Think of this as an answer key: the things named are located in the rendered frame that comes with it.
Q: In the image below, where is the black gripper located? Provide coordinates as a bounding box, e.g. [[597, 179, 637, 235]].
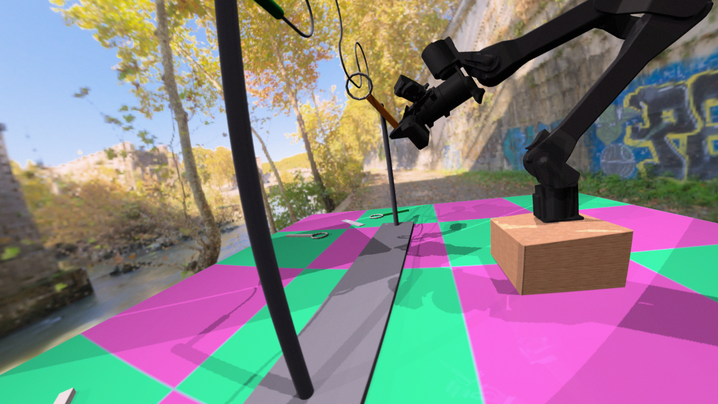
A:
[[389, 86, 453, 150]]

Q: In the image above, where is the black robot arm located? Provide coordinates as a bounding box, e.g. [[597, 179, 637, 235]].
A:
[[421, 0, 714, 223]]

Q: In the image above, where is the grey loop with orange handle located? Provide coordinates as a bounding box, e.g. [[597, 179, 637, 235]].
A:
[[345, 72, 400, 129]]

